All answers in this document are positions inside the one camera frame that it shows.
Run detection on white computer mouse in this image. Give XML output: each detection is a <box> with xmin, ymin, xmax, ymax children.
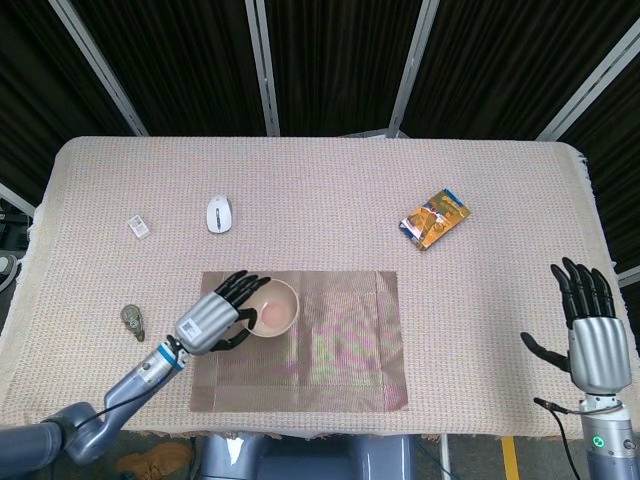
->
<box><xmin>206</xmin><ymin>195</ymin><xmax>234</xmax><ymax>234</ymax></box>

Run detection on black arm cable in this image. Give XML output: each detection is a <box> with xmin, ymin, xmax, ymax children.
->
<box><xmin>74</xmin><ymin>394</ymin><xmax>137</xmax><ymax>430</ymax></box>
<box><xmin>533</xmin><ymin>396</ymin><xmax>594</xmax><ymax>480</ymax></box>

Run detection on beige woven tablecloth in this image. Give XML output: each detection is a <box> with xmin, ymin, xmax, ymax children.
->
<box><xmin>0</xmin><ymin>135</ymin><xmax>626</xmax><ymax>444</ymax></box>

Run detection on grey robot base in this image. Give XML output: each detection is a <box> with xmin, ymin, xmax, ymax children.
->
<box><xmin>199</xmin><ymin>433</ymin><xmax>416</xmax><ymax>480</ymax></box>

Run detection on grey metal partition post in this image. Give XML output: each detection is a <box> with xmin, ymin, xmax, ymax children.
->
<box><xmin>617</xmin><ymin>263</ymin><xmax>640</xmax><ymax>290</ymax></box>
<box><xmin>243</xmin><ymin>0</ymin><xmax>282</xmax><ymax>137</ymax></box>
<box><xmin>0</xmin><ymin>181</ymin><xmax>37</xmax><ymax>218</ymax></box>
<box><xmin>533</xmin><ymin>18</ymin><xmax>640</xmax><ymax>142</ymax></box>
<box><xmin>386</xmin><ymin>0</ymin><xmax>442</xmax><ymax>138</ymax></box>
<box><xmin>48</xmin><ymin>0</ymin><xmax>150</xmax><ymax>137</ymax></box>

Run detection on orange snack packet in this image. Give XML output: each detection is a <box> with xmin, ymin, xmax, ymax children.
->
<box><xmin>398</xmin><ymin>188</ymin><xmax>472</xmax><ymax>254</ymax></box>

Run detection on grey white shoe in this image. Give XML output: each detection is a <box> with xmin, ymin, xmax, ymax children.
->
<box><xmin>0</xmin><ymin>253</ymin><xmax>21</xmax><ymax>292</ymax></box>

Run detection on brown woven placemat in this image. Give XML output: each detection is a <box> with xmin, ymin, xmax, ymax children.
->
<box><xmin>189</xmin><ymin>270</ymin><xmax>409</xmax><ymax>414</ymax></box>

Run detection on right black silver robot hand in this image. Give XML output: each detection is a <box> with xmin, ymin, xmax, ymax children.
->
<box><xmin>520</xmin><ymin>257</ymin><xmax>632</xmax><ymax>396</ymax></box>

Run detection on brown shoe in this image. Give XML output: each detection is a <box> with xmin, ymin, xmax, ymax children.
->
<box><xmin>115</xmin><ymin>438</ymin><xmax>195</xmax><ymax>476</ymax></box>

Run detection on pink bowl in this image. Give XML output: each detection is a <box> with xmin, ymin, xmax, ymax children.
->
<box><xmin>244</xmin><ymin>278</ymin><xmax>300</xmax><ymax>339</ymax></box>

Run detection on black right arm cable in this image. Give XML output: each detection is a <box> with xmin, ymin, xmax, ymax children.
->
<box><xmin>533</xmin><ymin>396</ymin><xmax>594</xmax><ymax>480</ymax></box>

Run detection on white table leg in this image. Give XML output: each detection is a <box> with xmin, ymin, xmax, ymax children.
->
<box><xmin>438</xmin><ymin>433</ymin><xmax>453</xmax><ymax>480</ymax></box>

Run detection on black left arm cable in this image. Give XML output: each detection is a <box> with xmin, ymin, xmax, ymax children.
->
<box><xmin>74</xmin><ymin>394</ymin><xmax>137</xmax><ymax>430</ymax></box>

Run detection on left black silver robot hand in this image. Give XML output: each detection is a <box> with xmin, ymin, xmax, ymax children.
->
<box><xmin>173</xmin><ymin>269</ymin><xmax>272</xmax><ymax>357</ymax></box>

